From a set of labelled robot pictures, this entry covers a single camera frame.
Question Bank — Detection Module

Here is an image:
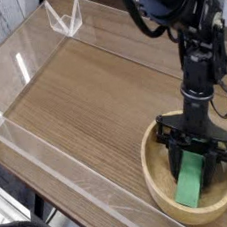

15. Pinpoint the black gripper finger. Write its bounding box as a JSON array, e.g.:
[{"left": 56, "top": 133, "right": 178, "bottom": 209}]
[
  {"left": 202, "top": 151, "right": 218, "bottom": 188},
  {"left": 168, "top": 145, "right": 182, "bottom": 179}
]

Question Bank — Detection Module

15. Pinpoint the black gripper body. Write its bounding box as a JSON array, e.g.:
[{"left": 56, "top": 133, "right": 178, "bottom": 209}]
[{"left": 156, "top": 86, "right": 227, "bottom": 163}]

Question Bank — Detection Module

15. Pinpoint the green rectangular block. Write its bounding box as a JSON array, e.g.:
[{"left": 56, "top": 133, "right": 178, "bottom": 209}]
[{"left": 174, "top": 151, "right": 204, "bottom": 208}]

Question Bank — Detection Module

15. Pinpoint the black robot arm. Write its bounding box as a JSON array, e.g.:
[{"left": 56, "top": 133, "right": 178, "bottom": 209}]
[{"left": 122, "top": 0, "right": 227, "bottom": 186}]

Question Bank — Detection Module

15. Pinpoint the black table leg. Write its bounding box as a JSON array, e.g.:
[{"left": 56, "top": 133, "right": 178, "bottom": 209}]
[{"left": 33, "top": 194, "right": 45, "bottom": 219}]

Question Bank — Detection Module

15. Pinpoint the clear acrylic front wall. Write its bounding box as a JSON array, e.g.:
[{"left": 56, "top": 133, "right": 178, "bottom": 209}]
[{"left": 0, "top": 117, "right": 185, "bottom": 227}]

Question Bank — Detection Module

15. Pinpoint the clear acrylic wall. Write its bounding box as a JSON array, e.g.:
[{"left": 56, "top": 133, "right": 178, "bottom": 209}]
[
  {"left": 0, "top": 117, "right": 185, "bottom": 227},
  {"left": 0, "top": 1, "right": 65, "bottom": 115},
  {"left": 65, "top": 0, "right": 227, "bottom": 122}
]

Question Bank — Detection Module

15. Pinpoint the clear acrylic back wall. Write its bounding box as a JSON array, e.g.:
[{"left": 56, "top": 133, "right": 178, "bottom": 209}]
[{"left": 65, "top": 0, "right": 227, "bottom": 122}]

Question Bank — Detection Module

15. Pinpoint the clear acrylic corner bracket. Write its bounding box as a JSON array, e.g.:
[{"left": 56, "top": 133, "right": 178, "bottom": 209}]
[{"left": 44, "top": 0, "right": 82, "bottom": 37}]

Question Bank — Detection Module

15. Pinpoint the clear acrylic left wall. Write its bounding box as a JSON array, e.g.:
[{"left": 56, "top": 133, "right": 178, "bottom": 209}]
[{"left": 0, "top": 1, "right": 65, "bottom": 115}]

